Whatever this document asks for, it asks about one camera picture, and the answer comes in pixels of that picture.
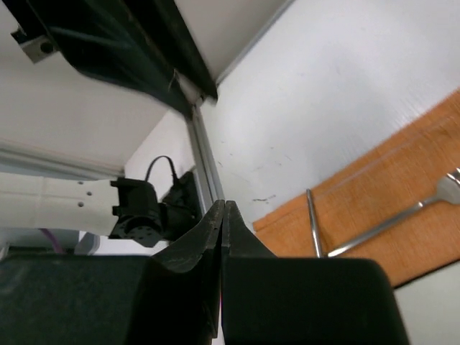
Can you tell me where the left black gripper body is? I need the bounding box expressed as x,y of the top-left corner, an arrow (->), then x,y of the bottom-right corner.
10,1 -> 218,119

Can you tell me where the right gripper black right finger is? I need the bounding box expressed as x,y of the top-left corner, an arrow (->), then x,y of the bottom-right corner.
221,201 -> 409,344

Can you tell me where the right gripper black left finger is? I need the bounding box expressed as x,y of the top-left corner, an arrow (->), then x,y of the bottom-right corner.
1,201 -> 225,344

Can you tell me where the orange cloth placemat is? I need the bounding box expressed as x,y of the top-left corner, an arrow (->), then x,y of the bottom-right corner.
252,86 -> 460,289

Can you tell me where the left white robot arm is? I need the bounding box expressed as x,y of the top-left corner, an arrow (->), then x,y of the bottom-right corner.
1,1 -> 218,247

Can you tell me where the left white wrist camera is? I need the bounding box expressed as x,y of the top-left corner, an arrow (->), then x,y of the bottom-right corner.
11,27 -> 58,64

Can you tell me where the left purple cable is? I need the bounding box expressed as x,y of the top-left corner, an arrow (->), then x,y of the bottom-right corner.
39,228 -> 65,255

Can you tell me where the aluminium rail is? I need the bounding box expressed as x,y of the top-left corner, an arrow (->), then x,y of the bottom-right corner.
1,1 -> 290,203

